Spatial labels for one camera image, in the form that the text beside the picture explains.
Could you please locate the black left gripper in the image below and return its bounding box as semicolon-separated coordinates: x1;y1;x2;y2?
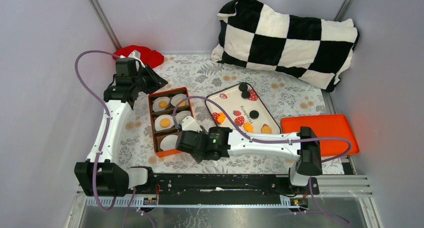
131;63;169;95

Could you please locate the orange cookie tin box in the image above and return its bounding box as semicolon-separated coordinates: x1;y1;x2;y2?
148;87;194;158

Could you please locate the white strawberry tray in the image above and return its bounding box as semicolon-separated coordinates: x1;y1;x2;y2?
205;83;282;134

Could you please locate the black sandwich cookie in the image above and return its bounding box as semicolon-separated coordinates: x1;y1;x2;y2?
249;110;259;119
238;82;248;92
241;91;251;99

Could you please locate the orange tin lid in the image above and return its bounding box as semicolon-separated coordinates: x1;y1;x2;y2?
280;114;360;157

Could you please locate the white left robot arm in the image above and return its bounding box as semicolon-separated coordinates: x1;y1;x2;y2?
74;57;167;197

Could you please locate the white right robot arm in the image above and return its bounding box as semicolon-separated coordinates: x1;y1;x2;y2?
176;127;323;194

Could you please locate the red cloth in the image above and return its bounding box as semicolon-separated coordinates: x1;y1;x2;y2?
114;45;165;68

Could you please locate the white paper cupcake liner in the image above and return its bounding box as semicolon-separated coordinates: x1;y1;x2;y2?
154;114;175;131
170;94;187;107
175;111;192;123
159;134;178;151
152;96;171;112

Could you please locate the floral tablecloth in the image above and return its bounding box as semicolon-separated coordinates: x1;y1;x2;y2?
117;54;328;174

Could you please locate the checkered black white pillow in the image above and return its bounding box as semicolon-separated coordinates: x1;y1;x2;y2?
211;0;360;92

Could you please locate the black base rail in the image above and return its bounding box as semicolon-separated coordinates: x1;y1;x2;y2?
136;173;320;206

